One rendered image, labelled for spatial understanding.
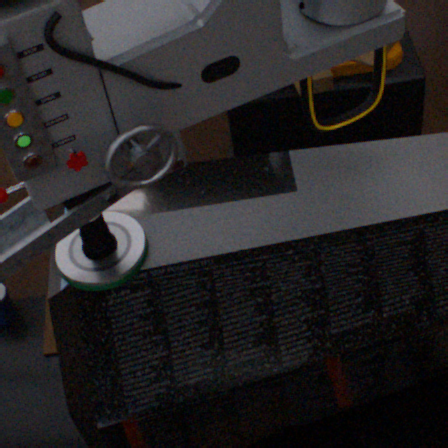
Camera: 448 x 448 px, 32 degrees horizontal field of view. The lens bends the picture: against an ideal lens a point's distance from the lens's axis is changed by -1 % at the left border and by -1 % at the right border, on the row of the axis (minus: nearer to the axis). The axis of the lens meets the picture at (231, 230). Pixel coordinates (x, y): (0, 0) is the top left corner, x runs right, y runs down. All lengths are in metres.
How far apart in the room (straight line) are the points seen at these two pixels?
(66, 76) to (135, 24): 0.18
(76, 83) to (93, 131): 0.11
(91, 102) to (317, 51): 0.48
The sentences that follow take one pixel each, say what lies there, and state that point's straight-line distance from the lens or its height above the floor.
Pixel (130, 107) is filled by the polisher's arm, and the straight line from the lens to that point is 1.49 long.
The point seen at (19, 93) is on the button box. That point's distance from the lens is 1.37.
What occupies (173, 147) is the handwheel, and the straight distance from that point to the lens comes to 1.50.
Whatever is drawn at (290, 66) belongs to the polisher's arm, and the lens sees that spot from 1.62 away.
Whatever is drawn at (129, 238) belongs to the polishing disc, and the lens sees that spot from 1.84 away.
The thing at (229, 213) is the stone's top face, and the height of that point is 0.85.
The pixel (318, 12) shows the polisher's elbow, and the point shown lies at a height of 1.30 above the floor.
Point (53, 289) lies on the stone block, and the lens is 1.92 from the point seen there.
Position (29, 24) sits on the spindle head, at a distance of 1.33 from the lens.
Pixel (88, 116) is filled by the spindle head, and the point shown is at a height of 1.33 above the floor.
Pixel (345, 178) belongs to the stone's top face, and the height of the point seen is 0.85.
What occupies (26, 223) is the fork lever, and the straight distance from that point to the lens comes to 1.78.
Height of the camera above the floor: 2.23
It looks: 49 degrees down
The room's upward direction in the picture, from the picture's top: 10 degrees counter-clockwise
